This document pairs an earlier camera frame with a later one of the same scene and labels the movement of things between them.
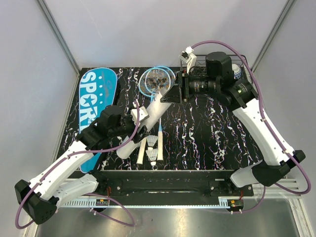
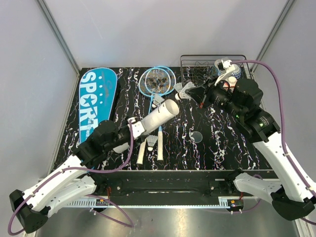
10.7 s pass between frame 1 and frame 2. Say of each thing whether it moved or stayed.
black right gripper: moved
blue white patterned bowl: stayed
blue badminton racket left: stayed
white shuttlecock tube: moved
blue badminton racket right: stayed
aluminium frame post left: stayed
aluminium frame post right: stayed
